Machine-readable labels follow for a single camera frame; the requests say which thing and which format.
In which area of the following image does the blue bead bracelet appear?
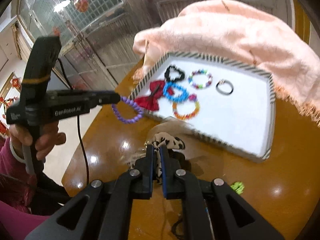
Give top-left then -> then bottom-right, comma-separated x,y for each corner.
162,81 -> 190,104

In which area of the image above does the striped white jewelry tray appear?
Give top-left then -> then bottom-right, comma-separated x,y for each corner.
130,52 -> 276,163

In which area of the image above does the neon green scrunchie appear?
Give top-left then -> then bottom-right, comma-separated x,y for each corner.
230,181 -> 245,195

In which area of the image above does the black scrunchie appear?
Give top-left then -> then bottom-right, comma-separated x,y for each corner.
164,65 -> 185,83

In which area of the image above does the multicolor bead bracelet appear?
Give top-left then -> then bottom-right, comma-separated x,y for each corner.
187,69 -> 214,90

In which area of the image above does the black cable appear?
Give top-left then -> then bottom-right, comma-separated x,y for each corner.
56,57 -> 90,188

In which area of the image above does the plain black hair tie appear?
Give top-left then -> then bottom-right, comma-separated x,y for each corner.
170,217 -> 187,239

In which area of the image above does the peach textured fringed scarf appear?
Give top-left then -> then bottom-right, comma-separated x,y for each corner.
133,0 -> 319,122

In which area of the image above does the black hair tie gold charm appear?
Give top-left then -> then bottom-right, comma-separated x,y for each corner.
215,79 -> 234,96

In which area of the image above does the person's left hand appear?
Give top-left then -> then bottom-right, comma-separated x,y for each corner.
9,121 -> 67,161

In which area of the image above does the magenta sleeve forearm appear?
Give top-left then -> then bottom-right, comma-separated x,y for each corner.
1,138 -> 49,239

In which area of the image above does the rainbow orange bead bracelet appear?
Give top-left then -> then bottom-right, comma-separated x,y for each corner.
171,93 -> 201,121

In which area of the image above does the leopard print bow scrunchie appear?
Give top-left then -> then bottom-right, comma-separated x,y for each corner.
148,132 -> 190,185

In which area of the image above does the red bow hair clip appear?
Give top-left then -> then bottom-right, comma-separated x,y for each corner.
134,80 -> 165,111

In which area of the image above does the purple bead bracelet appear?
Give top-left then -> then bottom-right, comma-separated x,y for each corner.
111,95 -> 145,125

